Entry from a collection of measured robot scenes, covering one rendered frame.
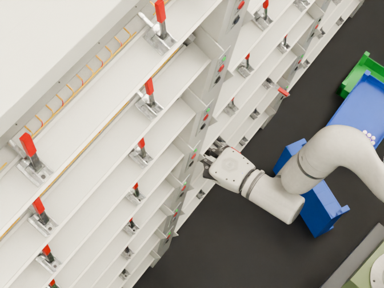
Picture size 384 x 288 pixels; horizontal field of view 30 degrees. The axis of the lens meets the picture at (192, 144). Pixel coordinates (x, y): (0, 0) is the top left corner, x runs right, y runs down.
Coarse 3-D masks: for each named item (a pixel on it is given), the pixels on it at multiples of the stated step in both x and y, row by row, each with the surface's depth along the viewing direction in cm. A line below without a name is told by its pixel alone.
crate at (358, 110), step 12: (360, 84) 281; (372, 84) 281; (348, 96) 275; (360, 96) 280; (372, 96) 280; (348, 108) 280; (360, 108) 279; (372, 108) 279; (336, 120) 279; (348, 120) 279; (360, 120) 278; (372, 120) 278; (372, 132) 277
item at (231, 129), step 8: (296, 48) 228; (288, 56) 229; (296, 56) 231; (280, 64) 227; (288, 64) 229; (272, 72) 225; (280, 72) 227; (272, 80) 225; (264, 88) 223; (256, 96) 221; (264, 96) 222; (248, 104) 219; (256, 104) 221; (240, 112) 218; (248, 112) 219; (232, 120) 216; (240, 120) 217; (232, 128) 215; (224, 136) 214; (232, 136) 215; (200, 168) 208; (192, 184) 206
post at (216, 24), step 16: (224, 0) 115; (208, 16) 121; (224, 16) 118; (208, 32) 124; (224, 32) 125; (224, 48) 132; (208, 64) 132; (208, 80) 137; (208, 96) 147; (192, 128) 154; (192, 144) 165; (176, 176) 177; (192, 176) 195; (176, 192) 188; (176, 224) 228; (160, 240) 220; (160, 256) 244
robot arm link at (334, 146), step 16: (336, 128) 158; (352, 128) 158; (320, 144) 159; (336, 144) 157; (352, 144) 156; (368, 144) 155; (304, 160) 166; (320, 160) 161; (336, 160) 159; (352, 160) 156; (368, 160) 154; (320, 176) 167; (368, 176) 155
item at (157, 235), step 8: (160, 232) 214; (152, 240) 217; (144, 248) 216; (152, 248) 217; (136, 256) 214; (144, 256) 215; (128, 264) 213; (136, 264) 214; (128, 272) 210; (120, 280) 211
